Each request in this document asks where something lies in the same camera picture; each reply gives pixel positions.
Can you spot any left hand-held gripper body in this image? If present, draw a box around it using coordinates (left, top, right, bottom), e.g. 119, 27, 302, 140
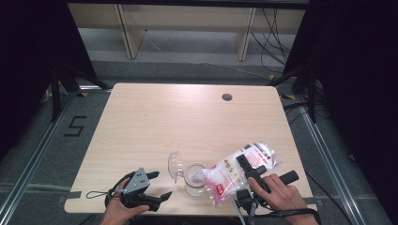
114, 167, 161, 213

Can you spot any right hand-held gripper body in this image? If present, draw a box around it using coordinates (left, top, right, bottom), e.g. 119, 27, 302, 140
230, 165, 300, 225

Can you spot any red and white sugar bag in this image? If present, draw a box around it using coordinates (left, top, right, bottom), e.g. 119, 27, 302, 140
202, 142, 282, 208

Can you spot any clear glass jar with lid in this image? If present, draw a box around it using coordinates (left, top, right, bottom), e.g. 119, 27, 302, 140
167, 151, 210, 198

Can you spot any person's right hand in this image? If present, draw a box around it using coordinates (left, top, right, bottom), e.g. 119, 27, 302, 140
248, 172, 319, 225

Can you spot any person's left hand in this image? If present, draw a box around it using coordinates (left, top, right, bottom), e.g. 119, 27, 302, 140
99, 190, 151, 225

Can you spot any grey tape strip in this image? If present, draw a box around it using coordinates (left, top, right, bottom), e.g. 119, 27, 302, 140
304, 196, 323, 206
57, 190, 83, 204

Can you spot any black metal stand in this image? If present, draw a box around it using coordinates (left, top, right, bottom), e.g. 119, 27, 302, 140
50, 62, 112, 123
268, 67, 318, 124

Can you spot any light wooden shelf unit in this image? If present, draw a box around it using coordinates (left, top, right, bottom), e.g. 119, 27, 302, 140
68, 3, 306, 62

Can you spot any black curtain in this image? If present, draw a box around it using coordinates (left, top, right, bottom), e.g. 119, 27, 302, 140
283, 0, 398, 219
0, 0, 98, 160

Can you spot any black wrist cord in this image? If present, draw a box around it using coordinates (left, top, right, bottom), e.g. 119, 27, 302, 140
259, 207, 323, 225
85, 172, 139, 201

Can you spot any black floor cable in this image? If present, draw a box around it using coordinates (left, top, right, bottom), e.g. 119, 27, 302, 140
304, 172, 355, 225

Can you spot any aluminium floor rail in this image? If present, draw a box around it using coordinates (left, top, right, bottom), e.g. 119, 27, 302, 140
0, 90, 78, 219
297, 97, 367, 225

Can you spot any bundle of black cables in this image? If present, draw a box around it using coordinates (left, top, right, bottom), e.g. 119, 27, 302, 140
252, 8, 294, 74

